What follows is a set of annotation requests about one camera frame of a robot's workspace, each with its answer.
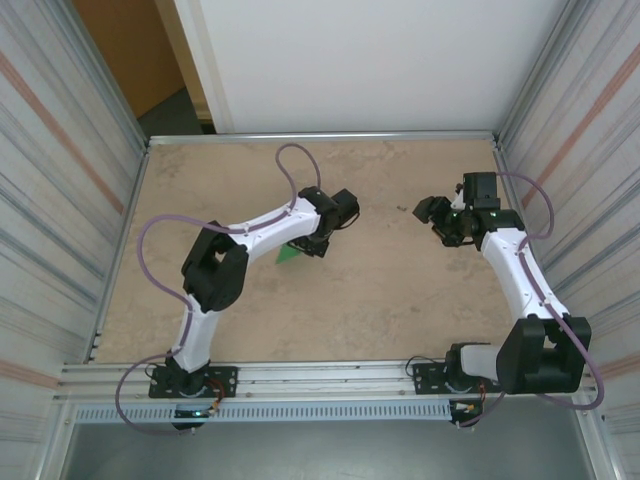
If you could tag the green paper sheet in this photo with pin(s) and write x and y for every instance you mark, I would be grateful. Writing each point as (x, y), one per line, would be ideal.
(287, 256)

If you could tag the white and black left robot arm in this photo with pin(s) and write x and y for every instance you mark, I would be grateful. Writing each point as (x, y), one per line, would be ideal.
(215, 270)

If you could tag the brown wooden door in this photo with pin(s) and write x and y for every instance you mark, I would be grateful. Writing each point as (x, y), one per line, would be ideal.
(130, 50)

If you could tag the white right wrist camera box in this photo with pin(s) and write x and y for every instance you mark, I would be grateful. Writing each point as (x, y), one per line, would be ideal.
(457, 196)

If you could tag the aluminium table side rail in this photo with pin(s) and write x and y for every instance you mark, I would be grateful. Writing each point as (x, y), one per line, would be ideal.
(507, 185)
(136, 186)

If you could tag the aluminium table end rail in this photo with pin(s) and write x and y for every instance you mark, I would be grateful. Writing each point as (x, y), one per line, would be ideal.
(325, 137)

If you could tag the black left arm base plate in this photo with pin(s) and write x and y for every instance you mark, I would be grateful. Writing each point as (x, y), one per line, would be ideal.
(225, 382)

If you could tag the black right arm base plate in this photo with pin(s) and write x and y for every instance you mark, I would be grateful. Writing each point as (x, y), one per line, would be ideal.
(425, 381)

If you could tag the aluminium corner post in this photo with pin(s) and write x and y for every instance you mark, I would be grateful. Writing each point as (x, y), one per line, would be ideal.
(95, 55)
(542, 55)

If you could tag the white door frame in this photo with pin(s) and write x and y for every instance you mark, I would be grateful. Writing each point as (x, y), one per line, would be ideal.
(202, 75)

